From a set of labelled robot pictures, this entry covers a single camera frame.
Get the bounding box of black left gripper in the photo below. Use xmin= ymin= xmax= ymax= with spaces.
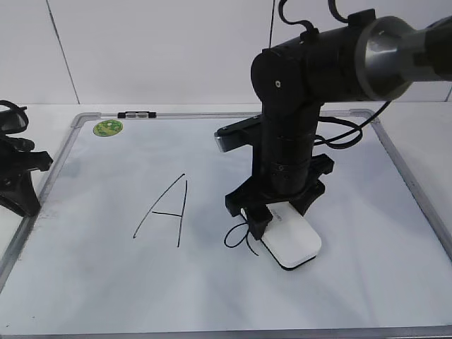
xmin=1 ymin=134 xmax=53 ymax=217

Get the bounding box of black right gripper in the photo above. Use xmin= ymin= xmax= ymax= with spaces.
xmin=225 ymin=154 xmax=334 ymax=239

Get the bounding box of white whiteboard eraser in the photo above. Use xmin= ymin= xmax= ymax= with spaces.
xmin=258 ymin=203 xmax=322 ymax=271

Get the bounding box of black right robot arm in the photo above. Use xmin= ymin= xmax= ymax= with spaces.
xmin=216 ymin=9 xmax=451 ymax=239

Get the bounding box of round green magnet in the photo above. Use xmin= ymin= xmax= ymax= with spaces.
xmin=93 ymin=119 xmax=123 ymax=137

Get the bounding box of white magnetic whiteboard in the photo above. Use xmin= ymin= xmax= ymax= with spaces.
xmin=1 ymin=113 xmax=451 ymax=337

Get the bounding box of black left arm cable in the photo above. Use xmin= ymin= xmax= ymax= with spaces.
xmin=0 ymin=100 xmax=30 ymax=137

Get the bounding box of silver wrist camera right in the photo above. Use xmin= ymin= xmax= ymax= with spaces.
xmin=214 ymin=115 xmax=261 ymax=153

